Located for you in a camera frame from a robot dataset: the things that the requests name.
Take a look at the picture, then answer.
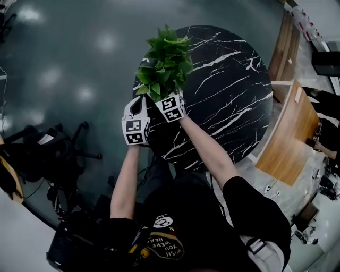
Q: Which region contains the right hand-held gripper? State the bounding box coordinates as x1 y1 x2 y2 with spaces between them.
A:
155 94 187 124

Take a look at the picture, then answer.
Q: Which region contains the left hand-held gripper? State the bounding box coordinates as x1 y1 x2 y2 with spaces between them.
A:
121 96 151 146

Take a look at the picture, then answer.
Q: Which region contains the green potted plant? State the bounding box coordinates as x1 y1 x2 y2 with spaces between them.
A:
135 23 195 103

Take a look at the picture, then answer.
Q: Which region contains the person's left forearm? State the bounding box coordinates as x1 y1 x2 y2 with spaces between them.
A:
109 144 142 220

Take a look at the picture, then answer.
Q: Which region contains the person's right forearm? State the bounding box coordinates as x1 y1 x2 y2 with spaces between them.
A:
178 115 240 191

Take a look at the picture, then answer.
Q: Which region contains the white shoulder bag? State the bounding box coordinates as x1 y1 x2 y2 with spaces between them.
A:
240 234 285 272

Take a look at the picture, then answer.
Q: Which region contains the round black marble table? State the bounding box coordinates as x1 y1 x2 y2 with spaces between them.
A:
132 24 274 172

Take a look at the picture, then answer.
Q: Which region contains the black wheeled office chair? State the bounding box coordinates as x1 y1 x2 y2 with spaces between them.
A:
0 121 103 186

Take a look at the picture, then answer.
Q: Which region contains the person's black printed t-shirt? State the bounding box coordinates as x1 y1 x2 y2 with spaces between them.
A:
100 172 292 272

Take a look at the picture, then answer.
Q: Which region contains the stack of brown wooden planks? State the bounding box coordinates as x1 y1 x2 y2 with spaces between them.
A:
267 11 301 104

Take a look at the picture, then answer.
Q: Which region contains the orange wooden desk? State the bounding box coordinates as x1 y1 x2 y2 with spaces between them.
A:
0 134 25 205

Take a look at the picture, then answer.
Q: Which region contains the black equipment rig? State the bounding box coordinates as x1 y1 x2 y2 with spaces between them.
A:
45 196 140 272

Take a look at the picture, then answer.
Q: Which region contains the clear water bottle red label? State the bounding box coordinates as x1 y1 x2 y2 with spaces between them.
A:
296 16 314 32
288 5 303 21
304 26 322 42

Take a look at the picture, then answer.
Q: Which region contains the black cabinet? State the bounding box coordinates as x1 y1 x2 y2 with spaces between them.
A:
311 49 340 78

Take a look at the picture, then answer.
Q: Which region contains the wooden desk with white frame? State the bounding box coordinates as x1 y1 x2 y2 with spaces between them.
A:
245 79 321 187

